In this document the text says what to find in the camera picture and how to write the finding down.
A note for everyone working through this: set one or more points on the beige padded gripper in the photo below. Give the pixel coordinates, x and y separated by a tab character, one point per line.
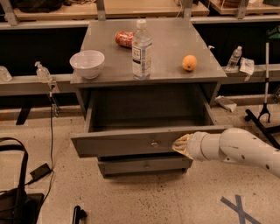
194	146

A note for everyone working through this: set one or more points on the grey top drawer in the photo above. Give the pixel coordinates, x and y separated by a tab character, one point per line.
140	120

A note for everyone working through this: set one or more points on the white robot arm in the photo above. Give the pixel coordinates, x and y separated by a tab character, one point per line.
233	146

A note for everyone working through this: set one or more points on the grey bottom drawer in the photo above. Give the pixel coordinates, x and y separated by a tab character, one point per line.
139	166

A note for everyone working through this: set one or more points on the grey drawer cabinet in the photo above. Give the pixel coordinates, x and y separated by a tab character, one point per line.
172	40

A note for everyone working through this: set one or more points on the grey box on floor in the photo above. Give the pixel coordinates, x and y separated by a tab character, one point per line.
226	103

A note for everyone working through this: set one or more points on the orange fruit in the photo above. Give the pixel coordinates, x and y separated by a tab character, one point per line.
189	63

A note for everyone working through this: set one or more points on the black stand leg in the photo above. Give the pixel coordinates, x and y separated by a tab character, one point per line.
266	131

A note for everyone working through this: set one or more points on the black white grabber tool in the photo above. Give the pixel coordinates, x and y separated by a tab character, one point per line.
272	34

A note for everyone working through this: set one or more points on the small clear bottle right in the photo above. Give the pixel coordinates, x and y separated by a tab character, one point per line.
236	55

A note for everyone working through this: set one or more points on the white crumpled packet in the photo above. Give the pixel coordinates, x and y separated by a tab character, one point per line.
247	66

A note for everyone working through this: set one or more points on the clear water bottle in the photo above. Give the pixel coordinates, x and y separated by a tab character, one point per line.
141	51

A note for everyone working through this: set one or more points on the black object bottom edge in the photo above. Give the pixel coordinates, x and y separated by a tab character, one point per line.
78	215

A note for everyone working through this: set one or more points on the white bowl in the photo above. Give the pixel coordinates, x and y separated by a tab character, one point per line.
88	64

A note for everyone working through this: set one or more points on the black power adapter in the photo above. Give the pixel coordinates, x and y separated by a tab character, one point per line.
40	172

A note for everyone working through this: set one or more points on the clear pump dispenser bottle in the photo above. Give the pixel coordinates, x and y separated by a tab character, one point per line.
43	73

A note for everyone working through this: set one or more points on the clear container far left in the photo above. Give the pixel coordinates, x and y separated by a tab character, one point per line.
5	74

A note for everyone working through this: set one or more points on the black bag with strap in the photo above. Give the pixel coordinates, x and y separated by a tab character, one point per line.
16	206

